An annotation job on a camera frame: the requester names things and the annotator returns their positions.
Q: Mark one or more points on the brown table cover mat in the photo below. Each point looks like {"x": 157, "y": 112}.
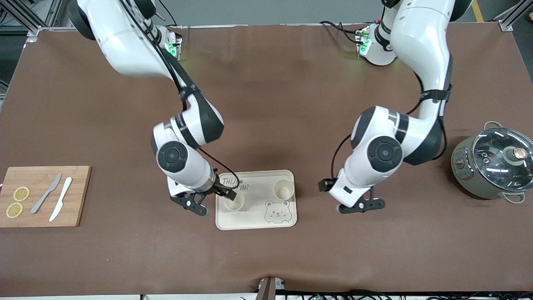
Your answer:
{"x": 270, "y": 104}

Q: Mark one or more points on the white plastic knife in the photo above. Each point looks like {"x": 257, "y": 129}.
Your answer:
{"x": 65, "y": 187}

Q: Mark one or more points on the dried lemon slice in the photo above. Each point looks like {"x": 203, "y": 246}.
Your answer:
{"x": 14, "y": 210}
{"x": 21, "y": 193}

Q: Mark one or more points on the white plastic cup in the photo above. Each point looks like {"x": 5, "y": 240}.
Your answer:
{"x": 283, "y": 191}
{"x": 238, "y": 204}

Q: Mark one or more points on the grey plastic knife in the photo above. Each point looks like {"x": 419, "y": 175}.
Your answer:
{"x": 41, "y": 203}

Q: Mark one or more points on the aluminium frame profile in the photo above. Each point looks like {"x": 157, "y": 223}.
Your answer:
{"x": 25, "y": 16}
{"x": 514, "y": 14}

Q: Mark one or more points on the wooden cutting board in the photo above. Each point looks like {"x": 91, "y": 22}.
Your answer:
{"x": 79, "y": 196}

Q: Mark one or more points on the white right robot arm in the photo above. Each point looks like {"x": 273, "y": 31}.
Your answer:
{"x": 125, "y": 46}

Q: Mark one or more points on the cream bear print tray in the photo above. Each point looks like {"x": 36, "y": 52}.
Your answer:
{"x": 254, "y": 218}

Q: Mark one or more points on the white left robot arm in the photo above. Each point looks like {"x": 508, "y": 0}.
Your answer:
{"x": 420, "y": 37}

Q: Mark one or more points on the grey pot glass lid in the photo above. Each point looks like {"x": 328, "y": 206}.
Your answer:
{"x": 466, "y": 175}

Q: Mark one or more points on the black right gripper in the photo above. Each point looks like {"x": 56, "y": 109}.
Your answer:
{"x": 220, "y": 189}

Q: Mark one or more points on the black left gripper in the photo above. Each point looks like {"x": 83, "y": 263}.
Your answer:
{"x": 325, "y": 184}

